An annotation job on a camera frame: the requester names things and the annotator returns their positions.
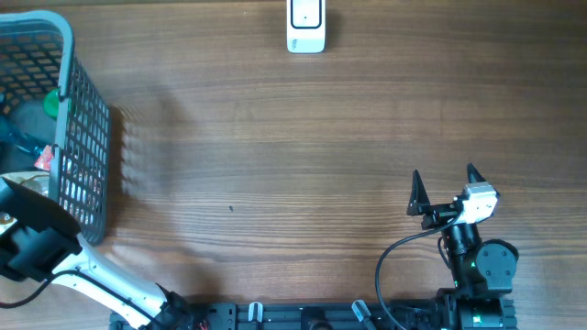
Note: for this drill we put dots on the small red white carton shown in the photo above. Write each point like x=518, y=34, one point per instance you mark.
x=43, y=162

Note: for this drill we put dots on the green lid jar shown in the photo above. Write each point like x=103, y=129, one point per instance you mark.
x=51, y=104

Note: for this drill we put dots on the grey plastic mesh basket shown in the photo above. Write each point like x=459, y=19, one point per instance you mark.
x=38, y=55

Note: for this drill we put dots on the brown white snack pouch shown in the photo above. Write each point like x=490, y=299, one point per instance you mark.
x=37, y=181

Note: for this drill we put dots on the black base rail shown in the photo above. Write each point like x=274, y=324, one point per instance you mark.
x=316, y=316

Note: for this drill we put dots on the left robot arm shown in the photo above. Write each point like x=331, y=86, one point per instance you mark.
x=46, y=244

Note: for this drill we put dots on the white barcode scanner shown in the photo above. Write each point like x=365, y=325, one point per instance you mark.
x=306, y=26

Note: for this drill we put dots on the blue mouthwash bottle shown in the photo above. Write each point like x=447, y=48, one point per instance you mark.
x=25, y=142

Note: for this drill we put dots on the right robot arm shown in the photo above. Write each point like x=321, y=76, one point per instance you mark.
x=482, y=270

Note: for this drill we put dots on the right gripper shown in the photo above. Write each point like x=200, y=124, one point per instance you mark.
x=419, y=204

